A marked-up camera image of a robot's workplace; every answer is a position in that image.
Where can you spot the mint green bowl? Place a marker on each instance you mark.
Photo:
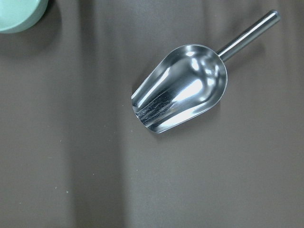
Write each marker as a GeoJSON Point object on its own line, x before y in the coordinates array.
{"type": "Point", "coordinates": [20, 15]}

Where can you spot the steel ice scoop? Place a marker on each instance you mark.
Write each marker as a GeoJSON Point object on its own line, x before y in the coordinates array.
{"type": "Point", "coordinates": [190, 80]}

